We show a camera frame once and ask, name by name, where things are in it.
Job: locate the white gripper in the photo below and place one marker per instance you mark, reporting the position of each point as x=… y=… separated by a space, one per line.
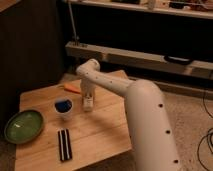
x=87 y=88

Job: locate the small white bottle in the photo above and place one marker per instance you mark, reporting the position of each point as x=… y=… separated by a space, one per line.
x=87 y=104

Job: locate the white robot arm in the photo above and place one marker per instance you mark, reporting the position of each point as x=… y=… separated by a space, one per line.
x=150 y=131

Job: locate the green ceramic bowl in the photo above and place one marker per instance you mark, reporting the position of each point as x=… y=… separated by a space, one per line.
x=24 y=126

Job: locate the orange carrot toy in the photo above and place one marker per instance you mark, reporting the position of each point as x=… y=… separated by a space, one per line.
x=71 y=88

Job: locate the blue cup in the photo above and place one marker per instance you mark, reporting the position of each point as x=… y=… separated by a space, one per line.
x=63 y=107

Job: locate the metal pole stand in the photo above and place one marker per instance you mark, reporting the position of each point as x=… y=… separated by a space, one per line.
x=75 y=36

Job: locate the wooden shelf with items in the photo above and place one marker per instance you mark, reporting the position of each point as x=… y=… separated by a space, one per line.
x=188 y=8

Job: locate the long metal case with handle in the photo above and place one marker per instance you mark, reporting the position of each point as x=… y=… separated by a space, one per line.
x=141 y=60

